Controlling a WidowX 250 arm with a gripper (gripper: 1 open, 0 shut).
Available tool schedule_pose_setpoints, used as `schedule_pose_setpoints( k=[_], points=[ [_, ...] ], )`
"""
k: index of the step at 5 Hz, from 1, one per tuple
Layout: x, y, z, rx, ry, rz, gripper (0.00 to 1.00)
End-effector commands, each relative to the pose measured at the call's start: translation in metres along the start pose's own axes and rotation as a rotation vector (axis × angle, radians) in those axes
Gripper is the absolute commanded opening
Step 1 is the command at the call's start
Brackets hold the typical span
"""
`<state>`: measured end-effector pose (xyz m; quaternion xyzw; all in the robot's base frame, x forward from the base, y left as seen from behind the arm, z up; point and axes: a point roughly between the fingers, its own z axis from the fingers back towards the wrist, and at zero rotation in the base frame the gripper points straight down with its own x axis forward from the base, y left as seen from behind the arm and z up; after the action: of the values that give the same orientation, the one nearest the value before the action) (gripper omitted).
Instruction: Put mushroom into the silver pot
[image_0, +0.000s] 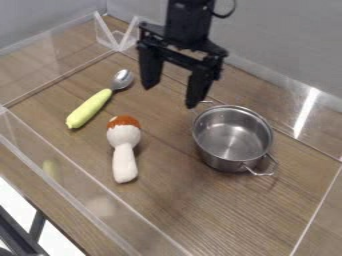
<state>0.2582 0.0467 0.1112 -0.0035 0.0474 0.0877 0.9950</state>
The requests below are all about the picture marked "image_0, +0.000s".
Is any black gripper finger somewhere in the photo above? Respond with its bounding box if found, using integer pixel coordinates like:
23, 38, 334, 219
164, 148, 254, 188
186, 64, 212, 109
138, 43, 163, 90

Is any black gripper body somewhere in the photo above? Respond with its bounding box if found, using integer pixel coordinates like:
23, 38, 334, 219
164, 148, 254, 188
138, 0, 229, 80

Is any plush mushroom toy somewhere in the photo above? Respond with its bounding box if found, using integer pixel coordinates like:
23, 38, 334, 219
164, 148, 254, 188
107, 115, 140, 183

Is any dark metal table leg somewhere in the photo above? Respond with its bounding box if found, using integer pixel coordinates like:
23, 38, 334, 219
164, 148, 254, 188
0, 206, 50, 256

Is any spoon with yellow-green handle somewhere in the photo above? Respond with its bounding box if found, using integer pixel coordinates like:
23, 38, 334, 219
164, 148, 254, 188
66, 69, 134, 129

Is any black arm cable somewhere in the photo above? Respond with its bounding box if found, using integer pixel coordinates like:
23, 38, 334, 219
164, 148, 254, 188
208, 0, 238, 20

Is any silver pot with handles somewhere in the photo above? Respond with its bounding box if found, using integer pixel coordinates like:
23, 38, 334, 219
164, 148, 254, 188
191, 105, 278, 176

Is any clear acrylic enclosure wall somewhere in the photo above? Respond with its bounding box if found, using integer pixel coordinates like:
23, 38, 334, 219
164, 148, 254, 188
0, 14, 342, 256

